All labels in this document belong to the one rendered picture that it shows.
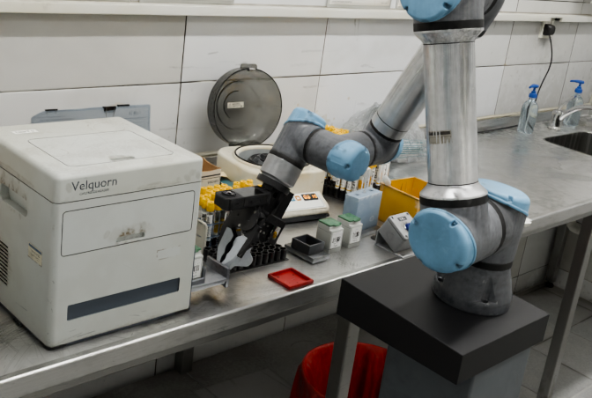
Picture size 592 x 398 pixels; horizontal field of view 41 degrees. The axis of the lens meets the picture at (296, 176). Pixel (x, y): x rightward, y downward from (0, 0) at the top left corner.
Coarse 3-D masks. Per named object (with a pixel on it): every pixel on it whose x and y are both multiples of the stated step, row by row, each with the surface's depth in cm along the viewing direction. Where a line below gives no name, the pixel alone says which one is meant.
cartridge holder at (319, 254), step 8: (296, 240) 178; (304, 240) 181; (312, 240) 181; (320, 240) 179; (288, 248) 179; (296, 248) 178; (304, 248) 176; (312, 248) 176; (320, 248) 178; (304, 256) 176; (312, 256) 176; (320, 256) 176; (328, 256) 178
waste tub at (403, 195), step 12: (396, 180) 208; (408, 180) 211; (420, 180) 211; (384, 192) 204; (396, 192) 201; (408, 192) 213; (384, 204) 204; (396, 204) 201; (408, 204) 198; (384, 216) 205
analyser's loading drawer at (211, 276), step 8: (208, 256) 157; (208, 264) 158; (216, 264) 156; (208, 272) 155; (216, 272) 156; (224, 272) 154; (192, 280) 149; (200, 280) 150; (208, 280) 152; (216, 280) 152; (224, 280) 154; (192, 288) 148; (200, 288) 150
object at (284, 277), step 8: (272, 272) 167; (280, 272) 168; (288, 272) 169; (296, 272) 169; (280, 280) 164; (288, 280) 165; (296, 280) 166; (304, 280) 166; (312, 280) 166; (288, 288) 162
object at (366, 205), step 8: (352, 192) 194; (360, 192) 195; (368, 192) 195; (376, 192) 196; (344, 200) 193; (352, 200) 191; (360, 200) 191; (368, 200) 193; (376, 200) 196; (344, 208) 193; (352, 208) 191; (360, 208) 192; (368, 208) 195; (376, 208) 198; (360, 216) 193; (368, 216) 196; (376, 216) 199; (368, 224) 197; (376, 224) 200; (368, 232) 195
